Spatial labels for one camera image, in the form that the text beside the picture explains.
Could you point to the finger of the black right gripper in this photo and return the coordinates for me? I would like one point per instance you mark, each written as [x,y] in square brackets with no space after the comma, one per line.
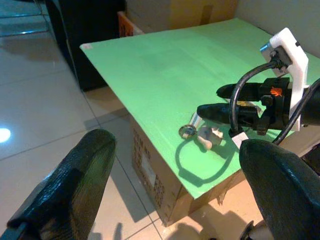
[225,91]
[215,112]

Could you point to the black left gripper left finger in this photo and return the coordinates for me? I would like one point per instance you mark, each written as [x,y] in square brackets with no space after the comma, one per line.
[75,180]

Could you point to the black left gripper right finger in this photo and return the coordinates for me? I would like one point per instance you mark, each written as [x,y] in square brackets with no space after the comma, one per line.
[287,195]

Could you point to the keys with pale charm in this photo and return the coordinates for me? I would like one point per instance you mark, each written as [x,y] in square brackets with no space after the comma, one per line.
[207,136]

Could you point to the green board sheet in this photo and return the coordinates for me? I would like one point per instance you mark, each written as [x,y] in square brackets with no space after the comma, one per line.
[162,75]

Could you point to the plain cardboard box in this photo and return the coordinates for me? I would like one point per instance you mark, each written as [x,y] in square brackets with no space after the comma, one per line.
[187,12]

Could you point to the printed cardboard box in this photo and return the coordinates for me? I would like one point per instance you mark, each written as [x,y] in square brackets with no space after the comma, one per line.
[175,200]

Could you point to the orange box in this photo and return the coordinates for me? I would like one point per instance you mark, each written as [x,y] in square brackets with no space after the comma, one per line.
[125,26]

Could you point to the black cabinet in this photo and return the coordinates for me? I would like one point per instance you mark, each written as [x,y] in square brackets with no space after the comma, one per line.
[87,37]

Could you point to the glass table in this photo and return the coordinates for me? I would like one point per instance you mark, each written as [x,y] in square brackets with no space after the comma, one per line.
[22,15]

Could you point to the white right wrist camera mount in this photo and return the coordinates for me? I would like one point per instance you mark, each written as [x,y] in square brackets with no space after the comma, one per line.
[297,62]

